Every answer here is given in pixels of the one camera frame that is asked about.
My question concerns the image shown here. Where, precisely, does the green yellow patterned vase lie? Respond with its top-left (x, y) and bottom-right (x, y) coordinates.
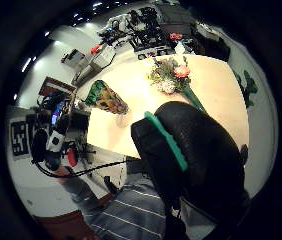
top-left (83, 79), bottom-right (130, 116)

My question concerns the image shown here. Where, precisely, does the black bag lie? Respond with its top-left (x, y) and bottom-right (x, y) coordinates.
top-left (194, 22), bottom-right (232, 63)

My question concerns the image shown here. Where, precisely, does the lit blue screen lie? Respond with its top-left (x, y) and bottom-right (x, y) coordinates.
top-left (50, 102), bottom-right (63, 127)

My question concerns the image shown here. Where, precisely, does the green plant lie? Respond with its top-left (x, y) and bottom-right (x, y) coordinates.
top-left (233, 69), bottom-right (259, 110)

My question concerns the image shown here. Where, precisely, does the white marker cube on left glove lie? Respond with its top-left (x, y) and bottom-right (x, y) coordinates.
top-left (8, 119), bottom-right (33, 158)

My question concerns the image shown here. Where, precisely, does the the person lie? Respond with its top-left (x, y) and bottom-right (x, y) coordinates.
top-left (80, 159), bottom-right (215, 240)

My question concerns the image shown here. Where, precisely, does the brown framed board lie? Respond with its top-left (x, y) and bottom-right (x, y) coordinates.
top-left (38, 76), bottom-right (78, 98)

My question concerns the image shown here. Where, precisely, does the flower bouquet with orange bloom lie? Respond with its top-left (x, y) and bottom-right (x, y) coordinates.
top-left (147, 55), bottom-right (208, 114)

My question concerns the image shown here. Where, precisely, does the black cable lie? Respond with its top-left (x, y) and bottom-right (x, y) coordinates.
top-left (32, 156), bottom-right (143, 180)

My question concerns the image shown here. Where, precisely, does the white desk unit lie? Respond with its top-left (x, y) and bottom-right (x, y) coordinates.
top-left (74, 45), bottom-right (117, 84)

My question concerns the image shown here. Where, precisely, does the red flower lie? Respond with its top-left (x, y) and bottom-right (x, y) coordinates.
top-left (168, 32), bottom-right (184, 42)

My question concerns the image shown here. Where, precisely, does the black equipment rack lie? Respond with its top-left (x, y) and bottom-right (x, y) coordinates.
top-left (127, 6), bottom-right (169, 54)

